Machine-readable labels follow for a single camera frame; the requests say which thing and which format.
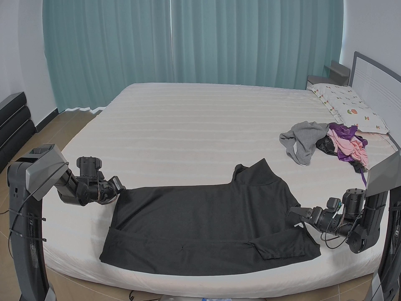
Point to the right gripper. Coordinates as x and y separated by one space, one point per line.
325 221

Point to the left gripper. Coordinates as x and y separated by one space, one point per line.
109 193

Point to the black long-sleeved top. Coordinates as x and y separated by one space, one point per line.
203 218

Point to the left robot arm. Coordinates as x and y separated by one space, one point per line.
44 168

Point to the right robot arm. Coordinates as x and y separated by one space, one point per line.
382 171

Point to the pile of clothes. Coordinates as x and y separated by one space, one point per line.
347 146

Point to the bed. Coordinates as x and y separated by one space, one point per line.
188 121

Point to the grey garment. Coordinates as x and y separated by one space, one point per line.
307 139

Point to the white printed pillow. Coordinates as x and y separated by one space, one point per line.
347 105

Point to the black chest of drawers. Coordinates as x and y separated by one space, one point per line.
12 121

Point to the grey bedside table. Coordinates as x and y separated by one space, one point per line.
336 71

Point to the blue-green curtain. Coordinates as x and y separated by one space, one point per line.
250 27
109 42

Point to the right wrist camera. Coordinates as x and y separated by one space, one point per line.
333 204

